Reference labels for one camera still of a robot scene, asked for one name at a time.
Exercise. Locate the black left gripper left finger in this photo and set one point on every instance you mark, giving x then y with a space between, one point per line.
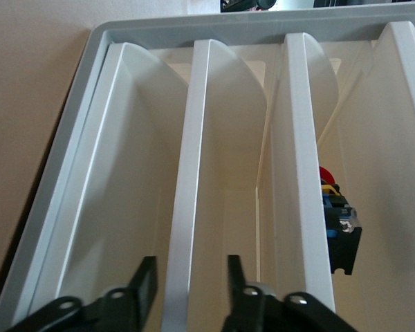
145 287

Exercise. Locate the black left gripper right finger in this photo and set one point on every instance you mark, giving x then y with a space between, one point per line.
240 301

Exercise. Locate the white drawer cabinet housing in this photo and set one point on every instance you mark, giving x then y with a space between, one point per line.
193 31

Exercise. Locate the red push button switch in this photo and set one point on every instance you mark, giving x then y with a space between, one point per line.
342 238

